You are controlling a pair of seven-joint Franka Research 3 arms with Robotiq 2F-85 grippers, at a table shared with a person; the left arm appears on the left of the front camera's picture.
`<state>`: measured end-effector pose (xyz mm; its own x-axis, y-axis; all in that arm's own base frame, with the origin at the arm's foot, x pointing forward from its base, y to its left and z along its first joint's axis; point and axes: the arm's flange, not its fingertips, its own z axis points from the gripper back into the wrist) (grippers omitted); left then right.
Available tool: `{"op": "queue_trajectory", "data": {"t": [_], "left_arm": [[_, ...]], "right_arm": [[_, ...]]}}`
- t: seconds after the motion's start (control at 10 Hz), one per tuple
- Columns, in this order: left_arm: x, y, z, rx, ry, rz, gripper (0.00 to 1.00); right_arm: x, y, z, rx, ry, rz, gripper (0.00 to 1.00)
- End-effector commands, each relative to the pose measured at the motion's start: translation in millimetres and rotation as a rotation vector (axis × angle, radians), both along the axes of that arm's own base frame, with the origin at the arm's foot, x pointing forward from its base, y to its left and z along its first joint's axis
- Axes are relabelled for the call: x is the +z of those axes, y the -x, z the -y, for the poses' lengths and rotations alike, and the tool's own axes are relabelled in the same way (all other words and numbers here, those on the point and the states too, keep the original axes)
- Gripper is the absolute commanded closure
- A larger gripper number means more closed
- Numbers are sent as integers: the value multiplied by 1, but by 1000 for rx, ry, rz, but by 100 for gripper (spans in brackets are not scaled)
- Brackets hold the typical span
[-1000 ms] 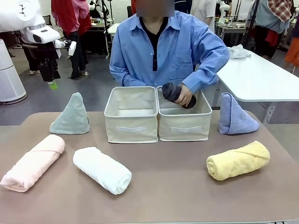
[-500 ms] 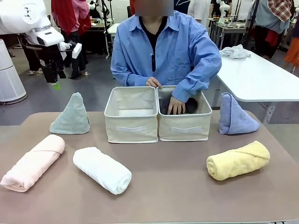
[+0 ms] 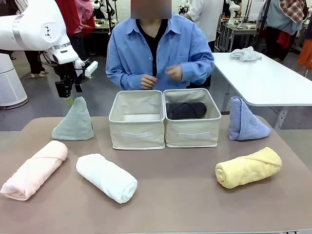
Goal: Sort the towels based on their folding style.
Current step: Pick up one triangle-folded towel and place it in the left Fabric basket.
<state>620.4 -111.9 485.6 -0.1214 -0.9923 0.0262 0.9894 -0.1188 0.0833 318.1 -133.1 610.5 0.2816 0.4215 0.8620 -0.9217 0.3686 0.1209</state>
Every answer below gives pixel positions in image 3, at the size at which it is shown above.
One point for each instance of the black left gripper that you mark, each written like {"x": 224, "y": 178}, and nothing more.
{"x": 67, "y": 76}

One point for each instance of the grey-green cone towel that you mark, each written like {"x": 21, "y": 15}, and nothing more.
{"x": 74, "y": 122}

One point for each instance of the purple cone towel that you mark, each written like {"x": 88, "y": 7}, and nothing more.
{"x": 243, "y": 124}

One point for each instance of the yellow towel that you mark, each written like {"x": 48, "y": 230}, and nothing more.
{"x": 248, "y": 168}

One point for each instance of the person's left forearm blue sleeve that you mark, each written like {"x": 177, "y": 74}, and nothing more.
{"x": 197, "y": 73}

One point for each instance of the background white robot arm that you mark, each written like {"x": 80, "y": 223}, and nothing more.
{"x": 234, "y": 9}

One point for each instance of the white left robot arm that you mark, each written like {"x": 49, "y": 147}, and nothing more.
{"x": 29, "y": 29}

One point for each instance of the person's right forearm blue sleeve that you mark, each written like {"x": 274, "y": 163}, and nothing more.
{"x": 122, "y": 79}

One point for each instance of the person's right hand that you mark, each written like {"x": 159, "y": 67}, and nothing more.
{"x": 147, "y": 82}

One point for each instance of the person's left hand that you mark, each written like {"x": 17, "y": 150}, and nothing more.
{"x": 174, "y": 72}

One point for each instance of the background person dark trousers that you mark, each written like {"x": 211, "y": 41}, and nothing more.
{"x": 34, "y": 63}

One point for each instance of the background person in red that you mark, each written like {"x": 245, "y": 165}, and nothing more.
{"x": 73, "y": 19}

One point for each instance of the person in blue shirt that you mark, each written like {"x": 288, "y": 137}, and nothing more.
{"x": 131, "y": 48}

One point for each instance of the beige fabric storage box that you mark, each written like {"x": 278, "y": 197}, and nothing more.
{"x": 192, "y": 132}
{"x": 136, "y": 131}

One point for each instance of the pink rolled towel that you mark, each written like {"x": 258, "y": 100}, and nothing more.
{"x": 34, "y": 170}

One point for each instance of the white rolled towel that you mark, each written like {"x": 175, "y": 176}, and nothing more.
{"x": 104, "y": 176}

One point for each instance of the dark grey rolled towel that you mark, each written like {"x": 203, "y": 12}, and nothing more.
{"x": 186, "y": 111}

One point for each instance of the background person in white coat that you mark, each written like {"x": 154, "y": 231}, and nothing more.
{"x": 207, "y": 17}

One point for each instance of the crumpled white cloth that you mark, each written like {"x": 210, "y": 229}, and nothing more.
{"x": 245, "y": 54}

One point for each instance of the white background table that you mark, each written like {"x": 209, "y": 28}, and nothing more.
{"x": 256, "y": 80}

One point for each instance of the background person with plaid cloth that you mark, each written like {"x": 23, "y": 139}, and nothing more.
{"x": 280, "y": 17}

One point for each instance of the orange garment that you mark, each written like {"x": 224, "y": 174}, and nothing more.
{"x": 306, "y": 53}

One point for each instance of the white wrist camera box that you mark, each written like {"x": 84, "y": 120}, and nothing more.
{"x": 90, "y": 68}

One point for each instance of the metal frame workbench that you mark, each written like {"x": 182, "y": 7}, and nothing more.
{"x": 240, "y": 25}

